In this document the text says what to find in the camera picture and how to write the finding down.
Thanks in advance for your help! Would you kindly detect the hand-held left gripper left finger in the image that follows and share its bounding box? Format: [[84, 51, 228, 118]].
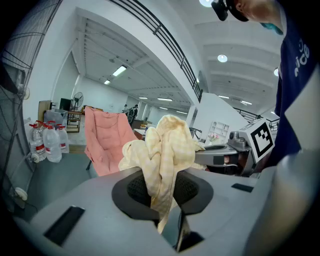
[[13, 167, 177, 256]]

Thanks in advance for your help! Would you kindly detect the black mezzanine railing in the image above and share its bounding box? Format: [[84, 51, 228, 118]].
[[109, 0, 204, 103]]

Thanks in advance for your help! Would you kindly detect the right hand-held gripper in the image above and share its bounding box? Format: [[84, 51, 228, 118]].
[[194, 117, 276, 178]]

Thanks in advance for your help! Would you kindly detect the black box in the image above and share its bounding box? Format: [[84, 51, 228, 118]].
[[59, 98, 72, 112]]

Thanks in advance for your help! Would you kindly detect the brown cardboard sheet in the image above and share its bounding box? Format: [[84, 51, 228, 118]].
[[38, 99, 53, 123]]

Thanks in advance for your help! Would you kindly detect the white shelf unit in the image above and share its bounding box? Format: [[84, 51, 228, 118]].
[[208, 121, 230, 142]]

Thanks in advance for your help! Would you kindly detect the pink quilted chair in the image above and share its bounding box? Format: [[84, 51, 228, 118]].
[[83, 106, 141, 177]]

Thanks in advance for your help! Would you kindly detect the large black floor fan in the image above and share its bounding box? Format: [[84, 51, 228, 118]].
[[0, 0, 63, 213]]

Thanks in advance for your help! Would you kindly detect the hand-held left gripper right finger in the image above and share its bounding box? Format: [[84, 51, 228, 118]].
[[173, 166, 262, 256]]

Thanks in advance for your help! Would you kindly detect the person's right hand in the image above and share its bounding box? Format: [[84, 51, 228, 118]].
[[224, 152, 248, 173]]

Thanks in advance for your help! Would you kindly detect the pink flower bouquet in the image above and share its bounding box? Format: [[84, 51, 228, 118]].
[[207, 132, 220, 145]]

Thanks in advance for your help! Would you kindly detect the black head-mounted camera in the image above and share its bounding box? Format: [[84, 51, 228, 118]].
[[211, 0, 250, 23]]

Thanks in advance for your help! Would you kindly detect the yellow checked cloth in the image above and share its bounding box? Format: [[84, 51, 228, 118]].
[[117, 114, 206, 235]]

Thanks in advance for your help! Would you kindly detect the person in navy shirt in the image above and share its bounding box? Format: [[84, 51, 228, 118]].
[[262, 9, 320, 168]]

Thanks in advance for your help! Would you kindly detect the person's face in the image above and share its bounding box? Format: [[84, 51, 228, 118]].
[[234, 0, 285, 31]]

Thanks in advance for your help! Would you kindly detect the black pedestal fan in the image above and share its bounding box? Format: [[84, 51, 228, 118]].
[[70, 91, 85, 113]]

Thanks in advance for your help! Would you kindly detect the black stair railing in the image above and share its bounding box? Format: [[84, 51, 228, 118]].
[[233, 106, 280, 131]]

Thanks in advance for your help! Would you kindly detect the bin with clear plastic bag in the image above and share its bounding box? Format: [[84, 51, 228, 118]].
[[44, 108, 69, 129]]

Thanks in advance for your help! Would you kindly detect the wooden side table white top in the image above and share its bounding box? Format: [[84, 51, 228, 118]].
[[133, 128, 147, 141]]

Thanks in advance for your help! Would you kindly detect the wooden shelf rack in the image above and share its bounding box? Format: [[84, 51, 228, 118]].
[[66, 111, 82, 133]]

